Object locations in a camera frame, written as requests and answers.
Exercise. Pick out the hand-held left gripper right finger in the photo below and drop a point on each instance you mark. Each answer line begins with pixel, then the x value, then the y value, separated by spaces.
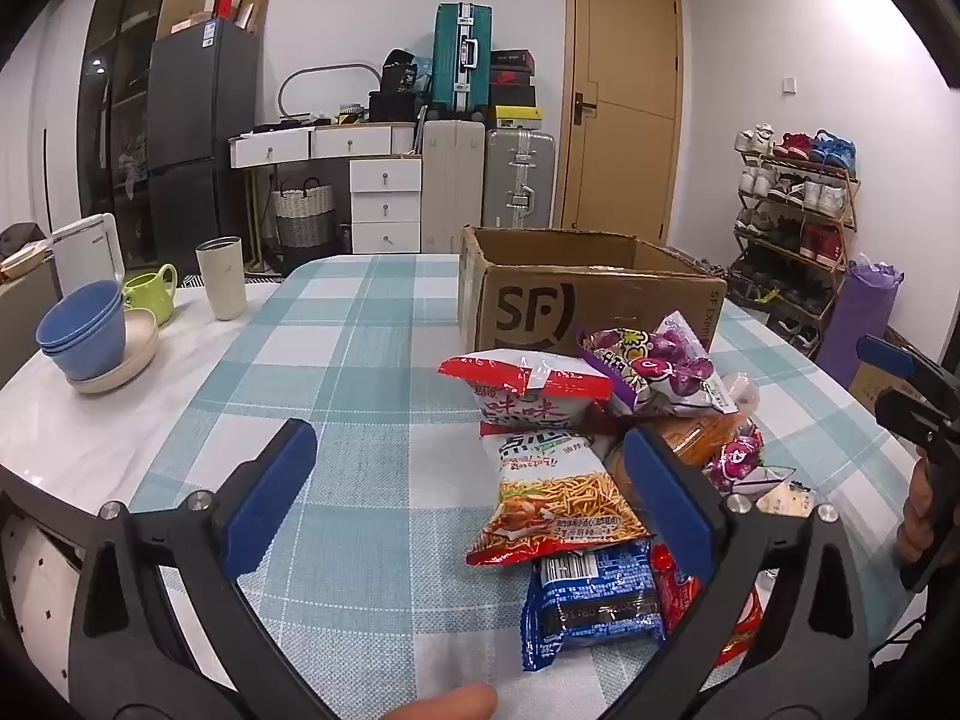
pixel 667 495

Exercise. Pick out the fried sticks snack packet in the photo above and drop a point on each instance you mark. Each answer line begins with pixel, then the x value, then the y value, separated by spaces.
pixel 555 495

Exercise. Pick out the white electric kettle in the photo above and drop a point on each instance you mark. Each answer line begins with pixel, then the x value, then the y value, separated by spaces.
pixel 82 255

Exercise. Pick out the beige shallow bowl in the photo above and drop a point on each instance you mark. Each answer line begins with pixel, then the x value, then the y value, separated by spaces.
pixel 142 345

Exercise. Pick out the teal suitcase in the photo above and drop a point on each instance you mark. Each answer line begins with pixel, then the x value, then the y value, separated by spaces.
pixel 450 60

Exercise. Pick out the blue cookie packet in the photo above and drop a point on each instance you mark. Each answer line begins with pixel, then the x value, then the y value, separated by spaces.
pixel 592 600

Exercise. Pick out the shoe rack with shoes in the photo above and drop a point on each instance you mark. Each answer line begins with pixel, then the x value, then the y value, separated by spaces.
pixel 795 146

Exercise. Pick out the red black shoe box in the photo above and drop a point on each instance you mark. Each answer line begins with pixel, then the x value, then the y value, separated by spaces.
pixel 514 78

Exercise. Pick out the green mug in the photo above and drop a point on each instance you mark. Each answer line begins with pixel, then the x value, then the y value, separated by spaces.
pixel 146 292

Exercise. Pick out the white desk with drawers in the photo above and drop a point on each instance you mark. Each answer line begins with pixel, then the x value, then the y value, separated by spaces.
pixel 270 146

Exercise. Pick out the yellow black shoe box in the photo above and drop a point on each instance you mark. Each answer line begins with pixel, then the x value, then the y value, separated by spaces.
pixel 514 118

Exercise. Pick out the blue stacked bowls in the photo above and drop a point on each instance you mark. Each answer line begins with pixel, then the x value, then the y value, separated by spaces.
pixel 82 322

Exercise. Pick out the red white noodle snack packet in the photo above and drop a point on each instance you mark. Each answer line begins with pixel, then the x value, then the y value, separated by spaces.
pixel 525 390

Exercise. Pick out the dark grey refrigerator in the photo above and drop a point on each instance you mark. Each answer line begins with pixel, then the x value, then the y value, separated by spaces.
pixel 195 127

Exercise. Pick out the white tumbler with dark lid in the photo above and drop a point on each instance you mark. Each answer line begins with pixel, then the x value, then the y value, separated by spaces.
pixel 223 285

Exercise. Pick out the striped floor mat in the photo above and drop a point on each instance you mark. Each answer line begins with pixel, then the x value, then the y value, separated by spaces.
pixel 225 279

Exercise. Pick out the light blue plastic bag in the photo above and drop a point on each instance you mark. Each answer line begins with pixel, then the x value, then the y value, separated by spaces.
pixel 425 75

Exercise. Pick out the person's left hand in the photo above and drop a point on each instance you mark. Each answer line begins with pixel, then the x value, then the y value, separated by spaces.
pixel 442 705

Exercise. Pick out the black bag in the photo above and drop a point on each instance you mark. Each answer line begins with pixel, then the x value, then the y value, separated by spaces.
pixel 397 75

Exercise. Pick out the orange bread packet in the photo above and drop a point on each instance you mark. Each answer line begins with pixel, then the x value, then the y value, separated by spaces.
pixel 697 442

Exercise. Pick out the small purple candy packet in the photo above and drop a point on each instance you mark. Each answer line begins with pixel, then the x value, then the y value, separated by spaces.
pixel 739 457

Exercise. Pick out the person's right hand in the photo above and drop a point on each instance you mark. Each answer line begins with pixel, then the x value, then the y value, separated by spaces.
pixel 911 525

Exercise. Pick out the red cookie packet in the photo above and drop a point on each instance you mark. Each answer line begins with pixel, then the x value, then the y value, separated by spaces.
pixel 675 585

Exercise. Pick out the brown open carton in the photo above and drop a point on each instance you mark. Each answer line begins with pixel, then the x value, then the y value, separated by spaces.
pixel 255 7

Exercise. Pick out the dark glass cabinet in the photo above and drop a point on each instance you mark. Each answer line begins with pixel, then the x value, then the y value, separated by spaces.
pixel 120 90

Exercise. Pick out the white suitcase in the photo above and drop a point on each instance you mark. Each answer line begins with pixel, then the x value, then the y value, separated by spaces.
pixel 450 187

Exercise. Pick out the silver suitcase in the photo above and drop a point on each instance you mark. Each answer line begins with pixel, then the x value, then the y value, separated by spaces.
pixel 517 165

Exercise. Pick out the pale snack packet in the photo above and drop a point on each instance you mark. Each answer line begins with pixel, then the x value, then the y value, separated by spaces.
pixel 787 499

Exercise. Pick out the flat cardboard box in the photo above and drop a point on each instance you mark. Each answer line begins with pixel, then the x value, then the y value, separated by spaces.
pixel 193 21

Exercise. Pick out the brown cardboard box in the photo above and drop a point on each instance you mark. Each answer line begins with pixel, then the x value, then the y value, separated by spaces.
pixel 525 300

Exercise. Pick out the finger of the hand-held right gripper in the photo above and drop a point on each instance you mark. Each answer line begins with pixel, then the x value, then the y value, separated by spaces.
pixel 885 354
pixel 907 412

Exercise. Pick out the grey arched frame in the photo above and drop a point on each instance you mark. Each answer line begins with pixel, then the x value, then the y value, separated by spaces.
pixel 334 66

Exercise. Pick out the white drawer unit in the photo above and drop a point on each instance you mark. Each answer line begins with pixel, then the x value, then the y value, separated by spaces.
pixel 386 202

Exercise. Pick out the wooden door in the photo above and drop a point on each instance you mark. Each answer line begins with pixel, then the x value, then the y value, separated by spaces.
pixel 622 165

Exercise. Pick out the blue bowl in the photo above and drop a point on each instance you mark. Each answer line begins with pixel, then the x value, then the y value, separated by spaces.
pixel 82 369

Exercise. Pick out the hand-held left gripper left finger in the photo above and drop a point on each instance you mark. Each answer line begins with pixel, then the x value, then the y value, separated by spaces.
pixel 270 495

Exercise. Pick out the small cardboard box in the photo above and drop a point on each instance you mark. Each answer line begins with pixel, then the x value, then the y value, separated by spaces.
pixel 870 386

